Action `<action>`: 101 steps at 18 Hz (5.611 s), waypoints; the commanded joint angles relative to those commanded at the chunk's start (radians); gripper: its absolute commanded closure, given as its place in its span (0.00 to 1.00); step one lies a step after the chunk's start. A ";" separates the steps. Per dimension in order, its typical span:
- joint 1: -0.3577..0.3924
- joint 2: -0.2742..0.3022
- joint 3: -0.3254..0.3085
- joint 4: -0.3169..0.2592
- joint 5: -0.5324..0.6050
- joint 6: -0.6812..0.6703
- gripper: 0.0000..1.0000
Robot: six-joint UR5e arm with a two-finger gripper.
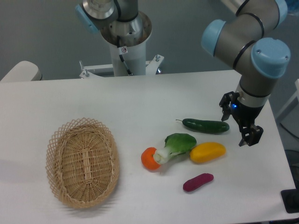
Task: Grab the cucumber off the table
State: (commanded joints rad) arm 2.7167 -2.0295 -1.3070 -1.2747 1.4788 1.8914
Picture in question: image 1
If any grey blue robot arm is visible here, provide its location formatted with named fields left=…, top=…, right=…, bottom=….
left=75, top=0, right=291, bottom=146

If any orange carrot piece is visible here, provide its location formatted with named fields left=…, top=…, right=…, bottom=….
left=141, top=147, right=161, bottom=170

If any yellow bell pepper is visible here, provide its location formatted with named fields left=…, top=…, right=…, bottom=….
left=190, top=142, right=226, bottom=163

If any woven wicker basket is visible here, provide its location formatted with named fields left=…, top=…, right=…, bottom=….
left=45, top=118, right=120, bottom=209

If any black pedestal cable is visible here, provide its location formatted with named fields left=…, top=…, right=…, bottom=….
left=116, top=35, right=133, bottom=77

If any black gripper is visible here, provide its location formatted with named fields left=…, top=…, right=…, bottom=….
left=219, top=90, right=264, bottom=147

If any white furniture at right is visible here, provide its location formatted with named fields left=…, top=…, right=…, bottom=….
left=275, top=78, right=299, bottom=126

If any dark green cucumber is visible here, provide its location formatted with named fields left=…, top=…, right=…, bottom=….
left=177, top=118, right=230, bottom=134

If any green bok choy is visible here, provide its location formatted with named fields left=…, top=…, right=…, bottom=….
left=153, top=133, right=197, bottom=164

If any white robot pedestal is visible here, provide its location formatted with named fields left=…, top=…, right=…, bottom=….
left=79, top=11, right=164, bottom=78

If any black device at edge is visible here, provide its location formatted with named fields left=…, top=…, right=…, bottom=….
left=281, top=189, right=299, bottom=213

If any purple sweet potato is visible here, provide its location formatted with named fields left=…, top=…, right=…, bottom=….
left=183, top=173, right=214, bottom=192

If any white chair back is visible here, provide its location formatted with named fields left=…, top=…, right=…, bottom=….
left=0, top=61, right=43, bottom=83

